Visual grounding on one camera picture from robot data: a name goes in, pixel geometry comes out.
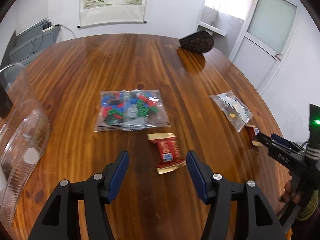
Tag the white frosted glass door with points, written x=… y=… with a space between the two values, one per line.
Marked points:
x=260 y=52

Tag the brown patterned pouch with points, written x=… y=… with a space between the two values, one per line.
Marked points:
x=197 y=42

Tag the grey low cabinet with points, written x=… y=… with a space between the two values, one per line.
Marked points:
x=30 y=42

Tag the red candy packet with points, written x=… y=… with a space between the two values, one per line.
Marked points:
x=252 y=132
x=167 y=152

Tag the clear bag of coloured bricks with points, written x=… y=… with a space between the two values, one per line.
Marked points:
x=130 y=110

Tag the white power strip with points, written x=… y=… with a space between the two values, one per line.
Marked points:
x=48 y=28

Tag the wall scroll painting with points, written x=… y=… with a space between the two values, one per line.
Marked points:
x=112 y=2

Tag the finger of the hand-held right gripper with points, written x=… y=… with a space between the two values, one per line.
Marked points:
x=263 y=140
x=282 y=140

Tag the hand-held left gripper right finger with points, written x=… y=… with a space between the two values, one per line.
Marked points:
x=197 y=175

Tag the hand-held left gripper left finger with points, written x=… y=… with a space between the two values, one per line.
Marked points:
x=118 y=172

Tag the person's right hand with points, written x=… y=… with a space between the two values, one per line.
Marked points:
x=290 y=192

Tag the black flat device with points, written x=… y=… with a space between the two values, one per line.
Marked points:
x=4 y=97

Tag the clear bag of small parts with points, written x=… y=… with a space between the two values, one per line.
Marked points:
x=232 y=110

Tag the white pedestal sink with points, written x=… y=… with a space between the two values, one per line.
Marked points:
x=212 y=28

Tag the clear plastic container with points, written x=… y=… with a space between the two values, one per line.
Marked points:
x=27 y=130

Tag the person's right forearm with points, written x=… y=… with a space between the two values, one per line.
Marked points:
x=311 y=206

